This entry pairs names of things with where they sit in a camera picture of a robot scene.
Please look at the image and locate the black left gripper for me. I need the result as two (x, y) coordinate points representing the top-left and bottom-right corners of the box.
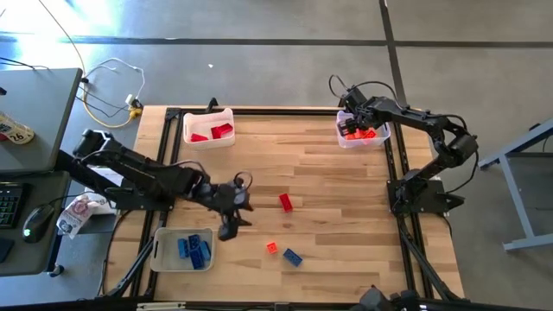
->
(202, 180), (254, 243)

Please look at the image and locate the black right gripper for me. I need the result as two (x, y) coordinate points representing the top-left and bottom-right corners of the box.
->
(337, 98), (386, 140)

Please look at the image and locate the clear plastic bin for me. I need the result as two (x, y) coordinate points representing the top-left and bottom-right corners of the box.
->
(335, 110), (392, 150)

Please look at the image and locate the pale grey plastic bin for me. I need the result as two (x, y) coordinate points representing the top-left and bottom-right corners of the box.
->
(149, 227), (216, 273)

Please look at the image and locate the opaque white plastic bin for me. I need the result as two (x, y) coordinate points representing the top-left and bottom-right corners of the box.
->
(182, 107), (237, 151)

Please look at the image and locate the crumpled printed paper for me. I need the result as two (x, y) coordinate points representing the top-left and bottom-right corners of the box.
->
(55, 194), (99, 240)

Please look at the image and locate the grey metal stand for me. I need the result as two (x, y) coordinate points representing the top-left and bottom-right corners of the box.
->
(477, 117), (553, 252)

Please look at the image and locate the black computer mouse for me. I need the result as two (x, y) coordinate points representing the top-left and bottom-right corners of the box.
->
(21, 203), (56, 244)

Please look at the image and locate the grey desk surface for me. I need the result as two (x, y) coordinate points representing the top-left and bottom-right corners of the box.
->
(0, 170), (73, 277)
(0, 67), (83, 175)

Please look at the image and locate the black keyboard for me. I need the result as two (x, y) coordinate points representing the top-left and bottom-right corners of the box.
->
(0, 181), (28, 230)

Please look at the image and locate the yellowish numbered tag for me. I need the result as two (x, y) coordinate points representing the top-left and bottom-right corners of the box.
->
(0, 111), (35, 146)

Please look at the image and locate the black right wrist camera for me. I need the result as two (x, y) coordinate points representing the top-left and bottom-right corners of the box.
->
(343, 88), (368, 109)

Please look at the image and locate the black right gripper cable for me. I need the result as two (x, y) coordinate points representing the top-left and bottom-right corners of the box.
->
(327, 73), (398, 103)

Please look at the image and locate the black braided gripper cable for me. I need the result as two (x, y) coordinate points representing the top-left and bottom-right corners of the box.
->
(232, 170), (254, 191)

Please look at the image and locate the black aluminium table frame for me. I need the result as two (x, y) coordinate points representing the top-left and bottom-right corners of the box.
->
(98, 105), (466, 303)

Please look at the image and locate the yellow cable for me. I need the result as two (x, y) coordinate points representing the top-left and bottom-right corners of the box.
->
(37, 0), (143, 130)

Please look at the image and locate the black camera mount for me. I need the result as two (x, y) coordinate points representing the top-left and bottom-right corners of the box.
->
(349, 287), (420, 311)

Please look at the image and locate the white charger with cable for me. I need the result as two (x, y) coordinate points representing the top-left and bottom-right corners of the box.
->
(84, 57), (146, 107)

